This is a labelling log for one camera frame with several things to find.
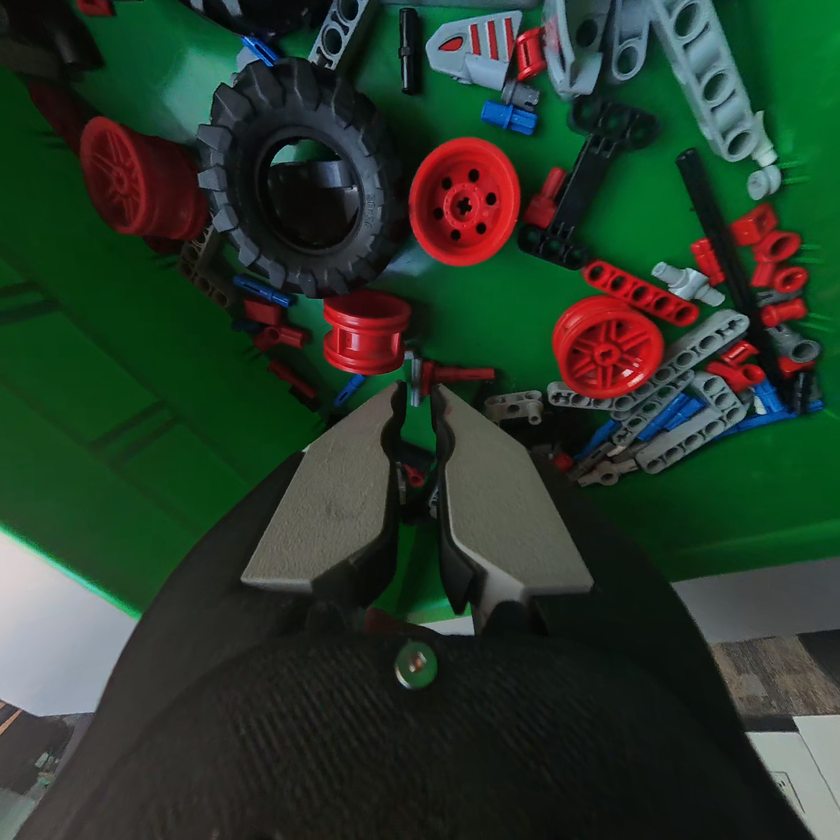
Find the grey panel with red stripes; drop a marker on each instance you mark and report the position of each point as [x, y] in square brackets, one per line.
[479, 65]

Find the black knobby tire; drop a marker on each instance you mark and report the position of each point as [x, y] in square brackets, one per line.
[249, 16]

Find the light grey short lego beam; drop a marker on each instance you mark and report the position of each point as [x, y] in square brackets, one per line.
[505, 410]

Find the small blue lego pin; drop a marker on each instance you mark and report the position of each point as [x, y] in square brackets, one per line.
[348, 390]

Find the pale grey cross connector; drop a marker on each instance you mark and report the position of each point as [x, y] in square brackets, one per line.
[686, 282]

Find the dark grey axle connector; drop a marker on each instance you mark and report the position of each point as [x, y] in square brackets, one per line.
[522, 95]

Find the red lego beam with holes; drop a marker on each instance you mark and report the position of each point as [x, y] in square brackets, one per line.
[630, 289]

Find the red wheel rim round holes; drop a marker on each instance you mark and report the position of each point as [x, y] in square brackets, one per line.
[439, 170]

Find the small black lego assembly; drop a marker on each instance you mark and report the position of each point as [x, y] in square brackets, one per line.
[410, 459]

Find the small red lego brick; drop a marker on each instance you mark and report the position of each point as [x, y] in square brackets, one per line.
[95, 6]

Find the narrow red wheel hub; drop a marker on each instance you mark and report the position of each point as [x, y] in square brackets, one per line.
[361, 338]

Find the black lego steering link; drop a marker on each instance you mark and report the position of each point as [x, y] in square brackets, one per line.
[581, 174]

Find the black lego block cluster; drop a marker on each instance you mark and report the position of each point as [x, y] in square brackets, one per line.
[558, 433]

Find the red lego bush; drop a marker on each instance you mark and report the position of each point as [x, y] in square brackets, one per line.
[562, 459]

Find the long black lego axle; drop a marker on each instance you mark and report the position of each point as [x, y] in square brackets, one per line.
[717, 229]

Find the red lego axle pin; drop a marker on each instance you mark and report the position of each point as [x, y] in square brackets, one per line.
[459, 374]

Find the pile of grey blue beams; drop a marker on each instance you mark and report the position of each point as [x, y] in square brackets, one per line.
[712, 394]

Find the dark grey short lego beam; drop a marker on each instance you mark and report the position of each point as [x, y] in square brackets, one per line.
[197, 262]

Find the long blue lego pin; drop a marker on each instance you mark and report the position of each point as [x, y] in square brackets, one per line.
[262, 290]

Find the grey lego liftarm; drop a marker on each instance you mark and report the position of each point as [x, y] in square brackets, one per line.
[640, 19]

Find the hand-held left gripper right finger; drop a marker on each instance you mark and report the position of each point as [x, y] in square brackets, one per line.
[505, 512]

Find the red lego pin connector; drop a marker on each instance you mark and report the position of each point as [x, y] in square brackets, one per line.
[528, 56]

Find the white paper sheet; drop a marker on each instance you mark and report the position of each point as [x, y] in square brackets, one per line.
[814, 774]

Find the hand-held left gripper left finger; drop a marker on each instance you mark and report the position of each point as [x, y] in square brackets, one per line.
[328, 505]

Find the large black rubber tire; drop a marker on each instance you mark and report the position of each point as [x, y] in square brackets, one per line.
[226, 164]

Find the thin grey lego axle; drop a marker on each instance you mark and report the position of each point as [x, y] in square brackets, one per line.
[415, 380]

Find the large black lego assembly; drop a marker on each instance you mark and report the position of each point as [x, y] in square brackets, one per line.
[39, 39]

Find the light grey curved lego panel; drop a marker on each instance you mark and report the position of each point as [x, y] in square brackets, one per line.
[571, 72]

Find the pale grey small connector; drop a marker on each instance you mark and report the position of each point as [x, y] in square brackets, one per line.
[765, 138]
[763, 182]

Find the red angled lego connector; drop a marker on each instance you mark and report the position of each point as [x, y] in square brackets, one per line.
[541, 207]

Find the green plastic bin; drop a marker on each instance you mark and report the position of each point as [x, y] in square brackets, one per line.
[131, 367]

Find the small red lego piece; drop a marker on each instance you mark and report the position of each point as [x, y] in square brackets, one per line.
[262, 312]
[292, 380]
[282, 338]

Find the large grey lego frame beam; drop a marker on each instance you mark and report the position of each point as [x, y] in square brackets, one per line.
[727, 110]

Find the black lego pin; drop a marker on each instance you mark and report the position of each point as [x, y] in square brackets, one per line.
[410, 59]

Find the red spoked wheel rim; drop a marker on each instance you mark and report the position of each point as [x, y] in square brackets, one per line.
[131, 177]
[604, 348]

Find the tiny blue lego piece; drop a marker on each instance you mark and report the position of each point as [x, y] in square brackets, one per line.
[259, 50]

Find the cluster of red lego connectors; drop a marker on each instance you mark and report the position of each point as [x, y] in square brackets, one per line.
[778, 246]

